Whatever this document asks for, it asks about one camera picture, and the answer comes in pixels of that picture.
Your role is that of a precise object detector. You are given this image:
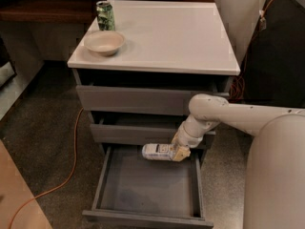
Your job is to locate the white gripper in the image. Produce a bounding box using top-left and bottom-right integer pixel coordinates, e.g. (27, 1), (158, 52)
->
(170, 123), (203, 162)

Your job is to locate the white and grey drawer cabinet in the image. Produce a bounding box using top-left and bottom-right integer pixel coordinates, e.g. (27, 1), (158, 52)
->
(67, 0), (241, 229)

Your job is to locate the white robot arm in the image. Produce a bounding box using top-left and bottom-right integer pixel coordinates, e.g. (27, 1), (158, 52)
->
(172, 94), (305, 229)

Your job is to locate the dark wooden desk top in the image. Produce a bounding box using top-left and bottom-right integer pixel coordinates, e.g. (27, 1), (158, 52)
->
(0, 0), (214, 24)

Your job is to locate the clear blue plastic bottle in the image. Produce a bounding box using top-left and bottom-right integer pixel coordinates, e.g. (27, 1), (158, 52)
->
(142, 143), (174, 161)

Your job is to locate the green soda can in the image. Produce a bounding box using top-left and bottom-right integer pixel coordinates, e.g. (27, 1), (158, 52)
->
(96, 1), (115, 31)

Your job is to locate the grey bottom drawer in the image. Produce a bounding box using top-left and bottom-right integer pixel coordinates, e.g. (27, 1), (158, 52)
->
(83, 146), (214, 229)

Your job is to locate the grey middle drawer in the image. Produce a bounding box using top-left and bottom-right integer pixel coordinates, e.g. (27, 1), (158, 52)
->
(90, 112), (217, 150)

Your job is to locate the grey drawer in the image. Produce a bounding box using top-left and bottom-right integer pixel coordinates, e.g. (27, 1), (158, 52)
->
(76, 77), (229, 115)
(83, 146), (214, 229)
(90, 112), (217, 150)

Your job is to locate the white bowl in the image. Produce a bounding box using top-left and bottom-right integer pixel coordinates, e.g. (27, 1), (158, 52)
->
(84, 31), (125, 56)

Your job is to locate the grey top drawer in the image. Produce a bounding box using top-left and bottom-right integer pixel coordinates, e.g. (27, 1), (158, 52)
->
(76, 77), (229, 115)

